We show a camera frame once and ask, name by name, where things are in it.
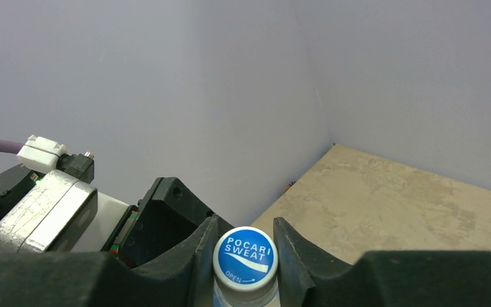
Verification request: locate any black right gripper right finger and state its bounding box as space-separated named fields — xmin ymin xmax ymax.
xmin=273 ymin=217 xmax=491 ymax=306

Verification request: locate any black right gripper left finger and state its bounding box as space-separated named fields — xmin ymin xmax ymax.
xmin=0 ymin=216 xmax=219 ymax=306

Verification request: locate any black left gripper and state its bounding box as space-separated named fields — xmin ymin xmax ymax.
xmin=70 ymin=177 xmax=235 ymax=269

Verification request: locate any blue label Pocari bottle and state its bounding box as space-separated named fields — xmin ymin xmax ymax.
xmin=212 ymin=226 xmax=281 ymax=306

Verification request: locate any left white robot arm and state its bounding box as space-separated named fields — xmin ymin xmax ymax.
xmin=0 ymin=164 xmax=215 ymax=267

